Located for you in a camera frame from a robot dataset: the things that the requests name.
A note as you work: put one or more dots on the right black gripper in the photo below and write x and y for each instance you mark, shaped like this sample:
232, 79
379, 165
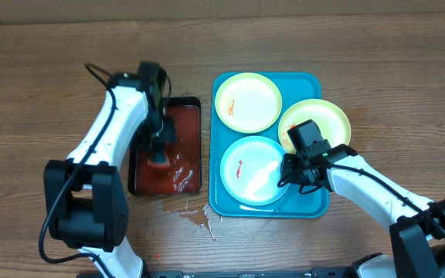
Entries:
293, 163

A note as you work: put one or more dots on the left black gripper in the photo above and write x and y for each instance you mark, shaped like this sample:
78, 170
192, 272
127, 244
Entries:
170, 134

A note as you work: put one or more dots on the green orange sponge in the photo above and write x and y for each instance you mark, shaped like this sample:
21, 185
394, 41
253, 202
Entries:
158, 160

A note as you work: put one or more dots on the yellow plate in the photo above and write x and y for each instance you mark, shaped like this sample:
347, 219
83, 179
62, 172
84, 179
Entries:
332, 122
248, 102

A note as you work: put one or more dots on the light blue plate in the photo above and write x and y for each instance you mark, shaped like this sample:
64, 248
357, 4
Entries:
250, 170

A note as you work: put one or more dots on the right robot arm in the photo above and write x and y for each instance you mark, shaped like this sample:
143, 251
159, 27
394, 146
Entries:
416, 224

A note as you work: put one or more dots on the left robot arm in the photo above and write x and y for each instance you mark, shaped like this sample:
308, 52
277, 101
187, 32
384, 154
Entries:
86, 209

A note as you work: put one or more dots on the black tray with red water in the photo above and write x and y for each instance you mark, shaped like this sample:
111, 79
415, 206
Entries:
185, 174

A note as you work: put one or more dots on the teal plastic tray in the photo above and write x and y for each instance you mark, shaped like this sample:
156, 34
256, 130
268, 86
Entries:
294, 87

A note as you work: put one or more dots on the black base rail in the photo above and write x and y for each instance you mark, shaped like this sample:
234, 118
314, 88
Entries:
317, 272

